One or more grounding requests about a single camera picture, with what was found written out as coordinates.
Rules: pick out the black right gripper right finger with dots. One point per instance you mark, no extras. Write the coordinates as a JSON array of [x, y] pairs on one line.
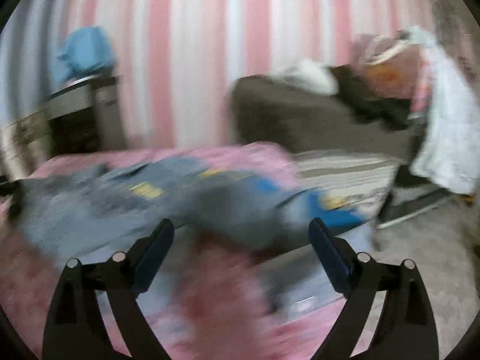
[[406, 327]]

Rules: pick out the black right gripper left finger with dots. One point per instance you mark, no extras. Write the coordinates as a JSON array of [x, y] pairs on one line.
[[74, 326]]

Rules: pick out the grey denim jacket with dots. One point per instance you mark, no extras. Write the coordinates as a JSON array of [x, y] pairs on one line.
[[92, 214]]

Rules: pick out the pink floral bed sheet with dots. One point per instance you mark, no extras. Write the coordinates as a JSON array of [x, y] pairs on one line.
[[208, 302]]

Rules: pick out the striped mattress side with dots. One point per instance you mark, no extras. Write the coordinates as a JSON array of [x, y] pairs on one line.
[[348, 180]]

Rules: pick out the white hanging cloth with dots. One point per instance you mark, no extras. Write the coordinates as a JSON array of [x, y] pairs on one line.
[[449, 153]]

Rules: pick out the grey water dispenser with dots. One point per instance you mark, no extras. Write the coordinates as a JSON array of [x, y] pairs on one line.
[[84, 117]]

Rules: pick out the black garment on sofa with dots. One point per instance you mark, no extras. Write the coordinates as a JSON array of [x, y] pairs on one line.
[[366, 106]]

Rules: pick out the brown sofa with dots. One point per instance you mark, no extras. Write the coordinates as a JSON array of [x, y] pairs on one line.
[[264, 110]]

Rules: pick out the pink orange bag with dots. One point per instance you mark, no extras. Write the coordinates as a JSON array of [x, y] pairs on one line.
[[393, 68]]

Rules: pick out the white garment on sofa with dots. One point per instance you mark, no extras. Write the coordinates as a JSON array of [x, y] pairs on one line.
[[308, 75]]

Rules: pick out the blue cloth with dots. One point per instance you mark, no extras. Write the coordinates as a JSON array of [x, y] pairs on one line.
[[85, 52]]

